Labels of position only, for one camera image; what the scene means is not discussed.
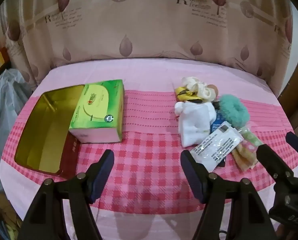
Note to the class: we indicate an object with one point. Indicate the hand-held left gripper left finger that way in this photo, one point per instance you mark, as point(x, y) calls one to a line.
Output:
point(105, 170)

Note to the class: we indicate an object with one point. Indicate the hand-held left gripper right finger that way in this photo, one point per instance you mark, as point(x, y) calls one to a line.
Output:
point(191, 172)

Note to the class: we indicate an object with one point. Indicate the white sock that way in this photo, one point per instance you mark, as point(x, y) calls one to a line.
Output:
point(196, 122)

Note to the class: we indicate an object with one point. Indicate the teal fluffy scrunchie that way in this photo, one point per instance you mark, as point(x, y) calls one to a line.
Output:
point(235, 115)

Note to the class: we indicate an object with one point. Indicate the gold and red tin box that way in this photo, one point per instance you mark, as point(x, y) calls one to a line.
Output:
point(46, 135)

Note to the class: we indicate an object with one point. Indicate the green patterned packet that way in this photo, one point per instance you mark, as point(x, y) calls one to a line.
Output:
point(246, 152)

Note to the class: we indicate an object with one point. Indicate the clear plastic packet white label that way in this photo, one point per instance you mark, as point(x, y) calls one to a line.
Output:
point(216, 147)

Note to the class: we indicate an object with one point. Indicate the blue packet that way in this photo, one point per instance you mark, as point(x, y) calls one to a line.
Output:
point(216, 125)

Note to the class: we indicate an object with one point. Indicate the green tissue box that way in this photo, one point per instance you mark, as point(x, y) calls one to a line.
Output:
point(96, 110)

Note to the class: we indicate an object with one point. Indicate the pink checked tablecloth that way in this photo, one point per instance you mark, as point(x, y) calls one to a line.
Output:
point(151, 120)

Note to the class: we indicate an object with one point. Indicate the yellow and black scrunchie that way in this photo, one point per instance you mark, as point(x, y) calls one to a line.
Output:
point(185, 95)

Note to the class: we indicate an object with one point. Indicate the yellow crumpled bag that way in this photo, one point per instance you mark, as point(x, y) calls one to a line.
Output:
point(7, 217)

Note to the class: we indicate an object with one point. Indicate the grey plastic bag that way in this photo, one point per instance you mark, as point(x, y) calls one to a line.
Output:
point(3, 110)

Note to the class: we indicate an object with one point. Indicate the beige leaf print curtain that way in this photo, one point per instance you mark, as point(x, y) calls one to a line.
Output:
point(151, 30)

